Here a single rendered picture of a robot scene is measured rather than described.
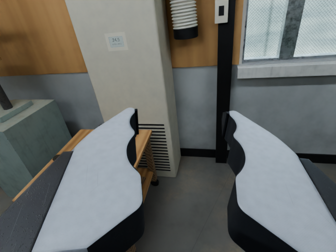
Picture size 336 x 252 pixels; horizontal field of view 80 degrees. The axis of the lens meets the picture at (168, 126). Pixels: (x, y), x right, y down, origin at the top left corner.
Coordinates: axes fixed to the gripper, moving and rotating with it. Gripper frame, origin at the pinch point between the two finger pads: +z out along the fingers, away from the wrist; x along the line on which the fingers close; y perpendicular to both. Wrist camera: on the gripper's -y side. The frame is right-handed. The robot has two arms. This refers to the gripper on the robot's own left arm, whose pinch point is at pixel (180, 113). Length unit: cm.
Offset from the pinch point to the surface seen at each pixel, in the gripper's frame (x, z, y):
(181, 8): 5, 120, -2
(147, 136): -15, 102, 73
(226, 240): 38, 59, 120
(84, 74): -73, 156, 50
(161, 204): -4, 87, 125
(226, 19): 31, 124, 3
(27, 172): -102, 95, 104
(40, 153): -98, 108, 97
